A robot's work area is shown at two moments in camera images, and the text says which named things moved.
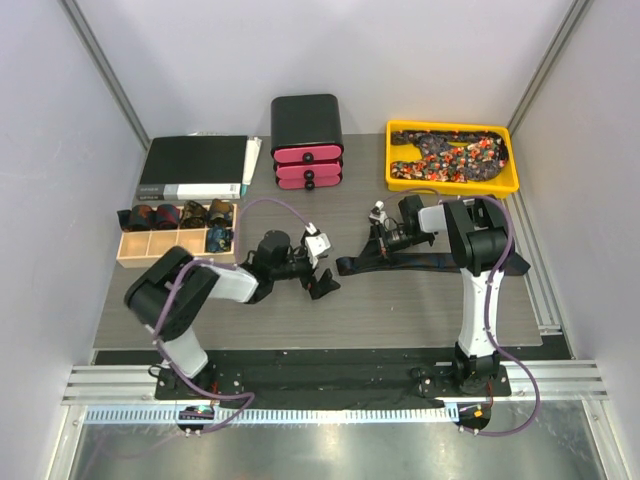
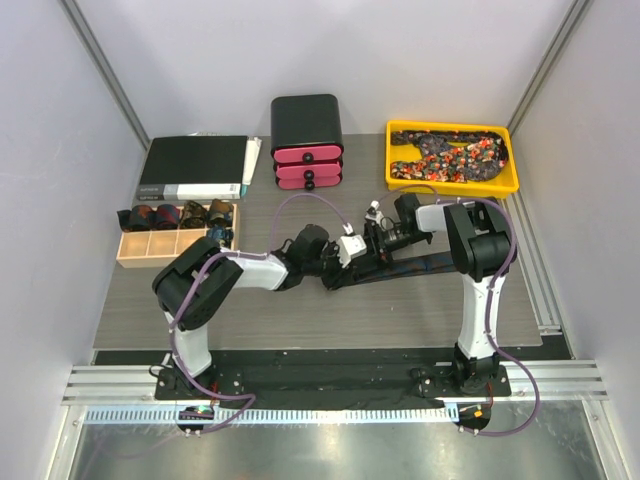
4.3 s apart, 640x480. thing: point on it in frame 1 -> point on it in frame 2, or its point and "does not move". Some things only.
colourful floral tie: (454, 156) does not move
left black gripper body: (294, 267) -> (327, 266)
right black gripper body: (391, 241) does not move
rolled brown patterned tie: (193, 215) does not move
